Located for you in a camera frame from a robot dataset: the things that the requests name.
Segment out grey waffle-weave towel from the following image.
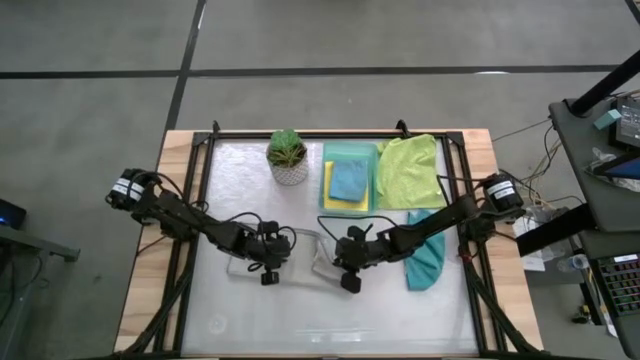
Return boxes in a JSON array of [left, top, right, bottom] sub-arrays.
[[227, 227, 354, 296]]

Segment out yellow microfiber towel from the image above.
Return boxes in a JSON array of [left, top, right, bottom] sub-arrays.
[[323, 159, 370, 212]]

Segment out light blue microfiber towel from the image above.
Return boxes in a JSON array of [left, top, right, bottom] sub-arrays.
[[328, 158, 369, 203]]

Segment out teal microfiber towel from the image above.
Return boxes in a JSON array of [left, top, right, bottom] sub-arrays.
[[403, 208, 447, 292]]

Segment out lime green microfiber towel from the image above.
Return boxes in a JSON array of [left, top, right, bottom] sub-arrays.
[[375, 133, 448, 211]]

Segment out triangle-patterned plant pot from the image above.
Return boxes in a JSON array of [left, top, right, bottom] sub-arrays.
[[269, 149, 310, 187]]

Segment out green succulent plant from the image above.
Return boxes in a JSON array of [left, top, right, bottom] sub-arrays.
[[266, 128, 307, 169]]

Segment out translucent teal plastic bin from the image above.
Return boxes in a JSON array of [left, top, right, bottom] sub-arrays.
[[318, 141, 380, 216]]

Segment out white paper sheets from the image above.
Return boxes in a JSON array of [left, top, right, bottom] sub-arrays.
[[512, 214, 549, 272]]

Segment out clear plastic bottle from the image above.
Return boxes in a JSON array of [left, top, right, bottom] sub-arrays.
[[557, 253, 591, 274]]

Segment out grey side desk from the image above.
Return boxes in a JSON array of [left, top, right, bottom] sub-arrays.
[[0, 224, 81, 360]]

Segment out grey equipment cart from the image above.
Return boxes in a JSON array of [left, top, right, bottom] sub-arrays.
[[548, 97, 640, 360]]

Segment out clear plastic bag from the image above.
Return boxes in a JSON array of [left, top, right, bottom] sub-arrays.
[[584, 147, 640, 194]]

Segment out keyboard with coloured keys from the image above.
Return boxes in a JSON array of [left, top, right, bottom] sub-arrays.
[[594, 253, 640, 317]]

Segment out black device with blue light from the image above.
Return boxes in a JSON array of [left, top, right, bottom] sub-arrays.
[[0, 198, 27, 230]]

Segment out small teal box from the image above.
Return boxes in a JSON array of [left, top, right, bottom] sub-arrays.
[[593, 108, 623, 131]]

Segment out black slanted pole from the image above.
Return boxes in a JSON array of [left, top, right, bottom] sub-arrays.
[[569, 49, 640, 117]]

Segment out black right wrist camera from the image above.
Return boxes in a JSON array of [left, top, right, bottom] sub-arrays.
[[339, 271, 363, 295]]

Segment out black aluminium table frame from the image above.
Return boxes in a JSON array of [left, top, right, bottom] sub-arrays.
[[114, 119, 546, 360]]

